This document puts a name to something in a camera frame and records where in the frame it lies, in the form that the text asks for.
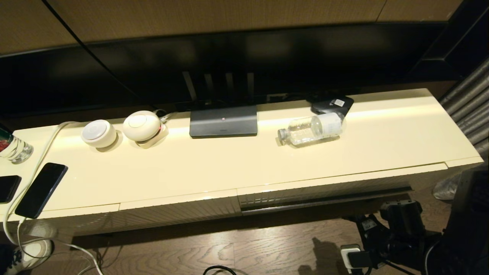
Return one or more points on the glass bottle with red label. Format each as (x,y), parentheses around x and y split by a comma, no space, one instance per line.
(14,149)

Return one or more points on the dark blue smartphone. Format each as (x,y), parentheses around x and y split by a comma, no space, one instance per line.
(41,189)

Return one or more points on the cream white low cabinet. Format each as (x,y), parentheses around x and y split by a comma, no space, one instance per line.
(229,164)

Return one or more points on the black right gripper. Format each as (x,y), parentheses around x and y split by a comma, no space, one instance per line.
(372,235)

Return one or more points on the small white round speaker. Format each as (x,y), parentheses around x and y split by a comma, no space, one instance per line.
(98,133)

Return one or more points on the wide cream drawer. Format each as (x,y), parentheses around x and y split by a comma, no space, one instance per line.
(324,192)

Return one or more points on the grey router with antennas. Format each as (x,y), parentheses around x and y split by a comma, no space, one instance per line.
(223,123)

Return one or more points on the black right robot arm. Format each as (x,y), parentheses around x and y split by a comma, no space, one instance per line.
(458,229)

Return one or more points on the white dock under dome device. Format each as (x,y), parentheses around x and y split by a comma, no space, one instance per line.
(159,138)

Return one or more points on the white dome shaped device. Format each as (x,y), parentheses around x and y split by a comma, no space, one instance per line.
(140,125)

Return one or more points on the white sneaker navy stripes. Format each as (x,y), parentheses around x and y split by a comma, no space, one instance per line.
(34,254)

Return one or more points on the black smartphone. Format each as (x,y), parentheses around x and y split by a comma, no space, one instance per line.
(7,188)

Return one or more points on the clear plastic water bottle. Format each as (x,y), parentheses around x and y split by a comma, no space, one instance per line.
(305,131)

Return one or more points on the black box with white sticker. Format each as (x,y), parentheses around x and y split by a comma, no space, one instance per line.
(325,105)

